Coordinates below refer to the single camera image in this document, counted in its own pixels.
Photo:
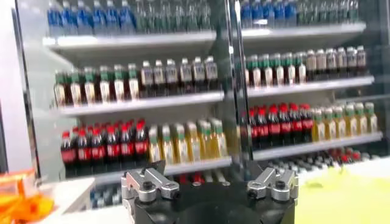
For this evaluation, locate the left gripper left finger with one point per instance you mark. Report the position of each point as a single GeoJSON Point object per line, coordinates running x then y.
{"type": "Point", "coordinates": [158, 182]}

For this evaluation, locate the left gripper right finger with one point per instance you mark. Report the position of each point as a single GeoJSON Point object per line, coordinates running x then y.
{"type": "Point", "coordinates": [265, 182]}

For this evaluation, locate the green T-shirt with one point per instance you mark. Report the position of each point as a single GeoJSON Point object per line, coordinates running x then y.
{"type": "Point", "coordinates": [341, 201]}

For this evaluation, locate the yellow drink bottle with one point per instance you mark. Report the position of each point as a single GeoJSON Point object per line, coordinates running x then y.
{"type": "Point", "coordinates": [193, 144]}
{"type": "Point", "coordinates": [219, 140]}
{"type": "Point", "coordinates": [329, 126]}
{"type": "Point", "coordinates": [205, 141]}
{"type": "Point", "coordinates": [318, 128]}
{"type": "Point", "coordinates": [154, 149]}
{"type": "Point", "coordinates": [339, 124]}
{"type": "Point", "coordinates": [180, 146]}
{"type": "Point", "coordinates": [350, 122]}
{"type": "Point", "coordinates": [167, 147]}
{"type": "Point", "coordinates": [371, 119]}
{"type": "Point", "coordinates": [360, 120]}

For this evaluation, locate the cola bottle red cap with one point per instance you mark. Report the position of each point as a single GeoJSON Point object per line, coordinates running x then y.
{"type": "Point", "coordinates": [141, 146]}
{"type": "Point", "coordinates": [112, 150]}
{"type": "Point", "coordinates": [285, 128]}
{"type": "Point", "coordinates": [306, 124]}
{"type": "Point", "coordinates": [127, 148]}
{"type": "Point", "coordinates": [255, 131]}
{"type": "Point", "coordinates": [274, 129]}
{"type": "Point", "coordinates": [68, 155]}
{"type": "Point", "coordinates": [98, 152]}
{"type": "Point", "coordinates": [295, 126]}
{"type": "Point", "coordinates": [83, 153]}
{"type": "Point", "coordinates": [263, 131]}

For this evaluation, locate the white side table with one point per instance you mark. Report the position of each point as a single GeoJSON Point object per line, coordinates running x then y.
{"type": "Point", "coordinates": [73, 191]}

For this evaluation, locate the dark bottle green cap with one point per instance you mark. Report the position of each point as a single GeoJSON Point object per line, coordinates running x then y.
{"type": "Point", "coordinates": [75, 91]}
{"type": "Point", "coordinates": [300, 73]}
{"type": "Point", "coordinates": [59, 91]}
{"type": "Point", "coordinates": [119, 85]}
{"type": "Point", "coordinates": [267, 74]}
{"type": "Point", "coordinates": [133, 83]}
{"type": "Point", "coordinates": [104, 86]}
{"type": "Point", "coordinates": [278, 74]}
{"type": "Point", "coordinates": [89, 88]}
{"type": "Point", "coordinates": [289, 73]}
{"type": "Point", "coordinates": [254, 76]}

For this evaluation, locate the dark bottle blue white label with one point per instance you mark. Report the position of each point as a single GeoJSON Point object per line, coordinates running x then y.
{"type": "Point", "coordinates": [351, 61]}
{"type": "Point", "coordinates": [171, 76]}
{"type": "Point", "coordinates": [185, 76]}
{"type": "Point", "coordinates": [147, 79]}
{"type": "Point", "coordinates": [211, 73]}
{"type": "Point", "coordinates": [361, 60]}
{"type": "Point", "coordinates": [159, 77]}
{"type": "Point", "coordinates": [342, 61]}
{"type": "Point", "coordinates": [198, 74]}
{"type": "Point", "coordinates": [331, 62]}

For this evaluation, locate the dark bottle beige label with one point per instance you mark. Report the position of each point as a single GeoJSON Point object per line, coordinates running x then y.
{"type": "Point", "coordinates": [320, 63]}
{"type": "Point", "coordinates": [311, 64]}

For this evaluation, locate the crumpled orange cloth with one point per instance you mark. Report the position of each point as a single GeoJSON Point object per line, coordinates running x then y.
{"type": "Point", "coordinates": [27, 210]}

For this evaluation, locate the orange and white box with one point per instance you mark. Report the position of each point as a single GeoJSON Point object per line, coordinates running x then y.
{"type": "Point", "coordinates": [15, 176]}

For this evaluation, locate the glass drinks display cabinet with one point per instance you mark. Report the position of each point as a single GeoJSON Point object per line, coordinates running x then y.
{"type": "Point", "coordinates": [39, 91]}

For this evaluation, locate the blue water bottle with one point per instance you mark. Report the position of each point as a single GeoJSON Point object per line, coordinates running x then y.
{"type": "Point", "coordinates": [257, 13]}
{"type": "Point", "coordinates": [279, 12]}
{"type": "Point", "coordinates": [126, 16]}
{"type": "Point", "coordinates": [67, 18]}
{"type": "Point", "coordinates": [82, 18]}
{"type": "Point", "coordinates": [290, 12]}
{"type": "Point", "coordinates": [246, 13]}
{"type": "Point", "coordinates": [98, 17]}
{"type": "Point", "coordinates": [268, 12]}
{"type": "Point", "coordinates": [112, 17]}
{"type": "Point", "coordinates": [54, 18]}

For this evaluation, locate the black slanted door frame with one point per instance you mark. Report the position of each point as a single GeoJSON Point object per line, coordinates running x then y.
{"type": "Point", "coordinates": [26, 91]}

